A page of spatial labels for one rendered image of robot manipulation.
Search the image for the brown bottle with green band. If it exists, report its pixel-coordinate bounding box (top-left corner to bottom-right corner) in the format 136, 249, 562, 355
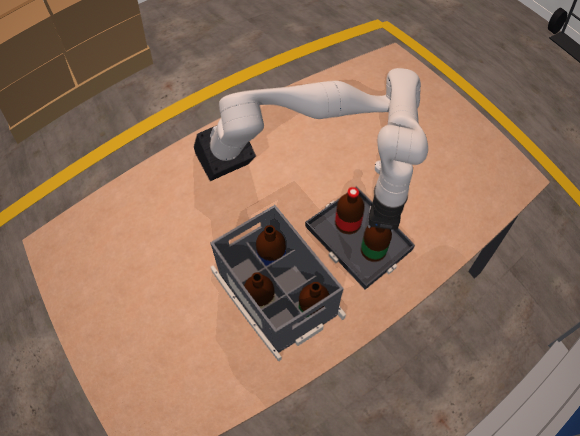
361, 226, 392, 262

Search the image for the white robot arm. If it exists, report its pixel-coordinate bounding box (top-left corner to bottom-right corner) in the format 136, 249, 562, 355
210, 68, 428, 193

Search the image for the dark grey divided crate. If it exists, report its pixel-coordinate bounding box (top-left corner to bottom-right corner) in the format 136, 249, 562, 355
210, 205, 344, 353

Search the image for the brown glass bottle with red label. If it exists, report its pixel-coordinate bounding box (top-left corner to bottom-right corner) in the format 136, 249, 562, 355
335, 187, 365, 234

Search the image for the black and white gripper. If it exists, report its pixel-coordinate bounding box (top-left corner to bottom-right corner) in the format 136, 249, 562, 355
368, 178, 409, 231

